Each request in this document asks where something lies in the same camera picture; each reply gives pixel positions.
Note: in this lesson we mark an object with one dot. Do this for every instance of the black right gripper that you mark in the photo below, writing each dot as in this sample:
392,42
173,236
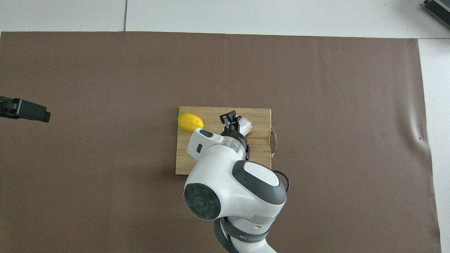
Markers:
235,134

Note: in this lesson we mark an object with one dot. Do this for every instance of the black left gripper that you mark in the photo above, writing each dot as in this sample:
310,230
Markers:
6,107

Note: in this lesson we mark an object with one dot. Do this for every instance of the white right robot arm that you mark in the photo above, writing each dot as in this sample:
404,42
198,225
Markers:
225,175

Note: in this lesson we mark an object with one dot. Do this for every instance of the wooden cutting board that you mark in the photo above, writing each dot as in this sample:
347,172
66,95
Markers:
260,119

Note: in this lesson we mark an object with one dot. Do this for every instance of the yellow lemon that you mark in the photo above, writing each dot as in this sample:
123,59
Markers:
190,123

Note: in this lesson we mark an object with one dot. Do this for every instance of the brown paper table mat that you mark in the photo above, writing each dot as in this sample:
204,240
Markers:
105,70

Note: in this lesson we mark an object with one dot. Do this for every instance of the grey ribbed metal device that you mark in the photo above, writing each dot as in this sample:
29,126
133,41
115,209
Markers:
439,8

